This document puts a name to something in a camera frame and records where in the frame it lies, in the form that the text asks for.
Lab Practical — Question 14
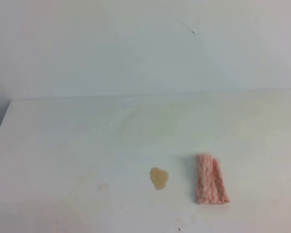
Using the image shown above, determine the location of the pink white striped rag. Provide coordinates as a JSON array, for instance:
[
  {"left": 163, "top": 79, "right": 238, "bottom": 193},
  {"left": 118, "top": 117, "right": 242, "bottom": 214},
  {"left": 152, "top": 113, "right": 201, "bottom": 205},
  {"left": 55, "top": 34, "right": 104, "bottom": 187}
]
[{"left": 195, "top": 154, "right": 229, "bottom": 205}]

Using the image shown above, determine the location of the brown coffee stain puddle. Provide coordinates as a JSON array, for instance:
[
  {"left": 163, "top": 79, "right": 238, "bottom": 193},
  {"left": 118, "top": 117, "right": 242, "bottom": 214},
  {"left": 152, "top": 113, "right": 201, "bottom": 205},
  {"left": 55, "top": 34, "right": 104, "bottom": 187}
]
[{"left": 149, "top": 167, "right": 169, "bottom": 190}]

